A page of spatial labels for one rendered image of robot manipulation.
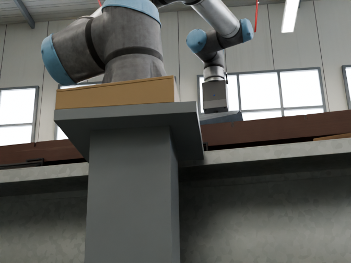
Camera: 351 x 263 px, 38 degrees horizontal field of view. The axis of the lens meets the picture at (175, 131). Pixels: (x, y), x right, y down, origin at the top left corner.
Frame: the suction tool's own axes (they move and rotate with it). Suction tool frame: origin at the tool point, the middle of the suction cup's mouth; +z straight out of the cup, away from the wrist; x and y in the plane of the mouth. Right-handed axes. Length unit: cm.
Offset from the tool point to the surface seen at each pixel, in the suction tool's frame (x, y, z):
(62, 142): 42, 36, 19
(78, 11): -725, 397, -624
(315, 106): -810, -89, -366
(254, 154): 61, -16, 34
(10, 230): 46, 47, 43
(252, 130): 41.1, -14.3, 20.4
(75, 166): 62, 23, 33
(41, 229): 46, 38, 43
